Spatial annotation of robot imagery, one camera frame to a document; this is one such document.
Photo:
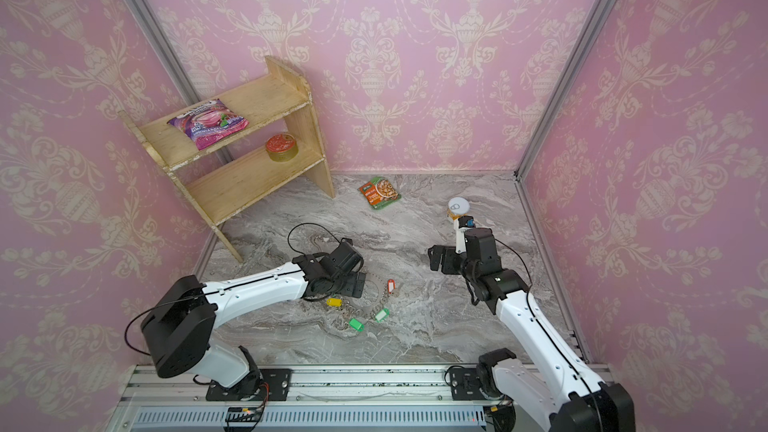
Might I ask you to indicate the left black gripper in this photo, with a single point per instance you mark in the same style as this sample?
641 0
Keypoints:
354 289

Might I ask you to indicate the green key tag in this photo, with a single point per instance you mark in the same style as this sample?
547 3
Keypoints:
381 315
356 325

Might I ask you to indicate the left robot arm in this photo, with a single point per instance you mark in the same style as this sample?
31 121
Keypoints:
178 331

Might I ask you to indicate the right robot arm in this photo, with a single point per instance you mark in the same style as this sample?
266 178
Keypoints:
564 394

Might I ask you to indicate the yellow key tag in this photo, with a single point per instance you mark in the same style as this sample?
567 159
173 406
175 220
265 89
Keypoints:
334 302

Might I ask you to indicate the yellow can white lid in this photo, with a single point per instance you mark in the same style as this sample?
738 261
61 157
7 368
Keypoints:
458 207

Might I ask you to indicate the green orange food packet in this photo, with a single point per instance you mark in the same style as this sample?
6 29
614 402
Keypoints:
379 192

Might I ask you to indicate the red lid round tin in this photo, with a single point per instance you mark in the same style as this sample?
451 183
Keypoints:
282 147

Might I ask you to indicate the wooden two-tier shelf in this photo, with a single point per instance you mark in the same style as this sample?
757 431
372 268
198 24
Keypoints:
284 94

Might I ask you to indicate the purple snack bag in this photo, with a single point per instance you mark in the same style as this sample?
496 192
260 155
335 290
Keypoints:
208 123

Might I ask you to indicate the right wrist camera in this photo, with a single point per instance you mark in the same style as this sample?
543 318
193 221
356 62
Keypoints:
461 225

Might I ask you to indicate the aluminium mounting rail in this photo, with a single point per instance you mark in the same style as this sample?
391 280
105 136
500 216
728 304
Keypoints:
311 384

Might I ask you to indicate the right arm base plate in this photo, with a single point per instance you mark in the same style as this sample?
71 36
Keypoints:
470 383

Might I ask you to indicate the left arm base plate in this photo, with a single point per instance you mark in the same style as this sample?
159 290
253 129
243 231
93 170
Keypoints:
270 385

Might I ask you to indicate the slotted cable duct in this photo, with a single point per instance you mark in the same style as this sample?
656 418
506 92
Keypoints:
308 418

